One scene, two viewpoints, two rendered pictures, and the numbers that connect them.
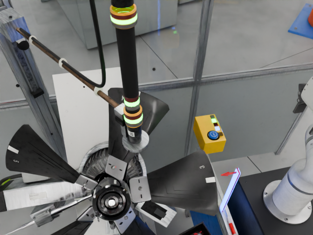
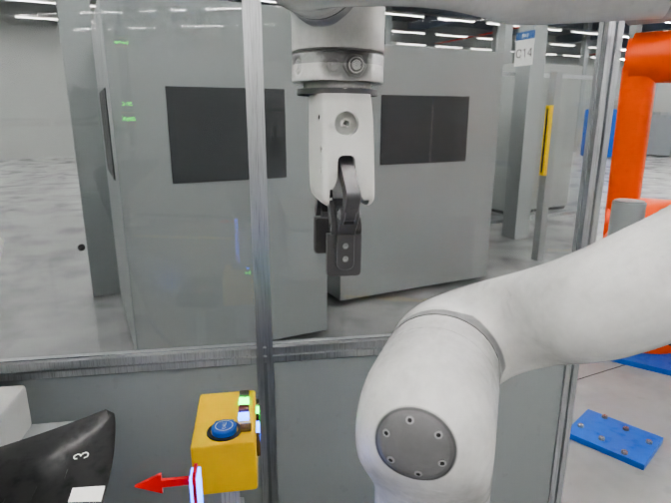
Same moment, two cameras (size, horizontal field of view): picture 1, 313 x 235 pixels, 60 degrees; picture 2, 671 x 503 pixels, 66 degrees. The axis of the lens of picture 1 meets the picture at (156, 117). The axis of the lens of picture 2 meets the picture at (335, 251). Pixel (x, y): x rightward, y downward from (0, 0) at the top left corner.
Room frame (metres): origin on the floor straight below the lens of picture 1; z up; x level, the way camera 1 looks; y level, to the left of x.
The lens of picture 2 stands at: (0.02, -0.46, 1.56)
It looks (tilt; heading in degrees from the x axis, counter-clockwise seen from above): 15 degrees down; 2
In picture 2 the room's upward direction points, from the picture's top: straight up
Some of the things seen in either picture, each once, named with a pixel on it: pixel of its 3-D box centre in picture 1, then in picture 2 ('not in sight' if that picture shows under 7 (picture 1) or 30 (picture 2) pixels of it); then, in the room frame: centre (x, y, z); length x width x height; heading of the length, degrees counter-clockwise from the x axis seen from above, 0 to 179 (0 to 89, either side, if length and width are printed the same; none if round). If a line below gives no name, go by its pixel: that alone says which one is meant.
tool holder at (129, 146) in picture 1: (132, 127); not in sight; (0.43, 0.06, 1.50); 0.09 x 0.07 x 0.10; 46
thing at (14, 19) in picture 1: (10, 24); not in sight; (0.86, 0.50, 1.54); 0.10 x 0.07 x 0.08; 46
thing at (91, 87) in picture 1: (62, 64); not in sight; (0.64, 0.27, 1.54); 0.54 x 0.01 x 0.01; 46
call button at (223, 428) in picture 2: (213, 134); (224, 429); (0.74, -0.25, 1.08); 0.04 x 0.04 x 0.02
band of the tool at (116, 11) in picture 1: (124, 16); not in sight; (0.43, 0.05, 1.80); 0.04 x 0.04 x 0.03
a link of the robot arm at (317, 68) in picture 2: not in sight; (337, 73); (0.52, -0.44, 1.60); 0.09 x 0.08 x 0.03; 12
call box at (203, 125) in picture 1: (208, 134); (227, 441); (0.78, -0.24, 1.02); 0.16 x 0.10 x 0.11; 11
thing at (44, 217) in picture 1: (44, 217); not in sight; (0.37, 0.40, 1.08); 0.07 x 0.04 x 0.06; 111
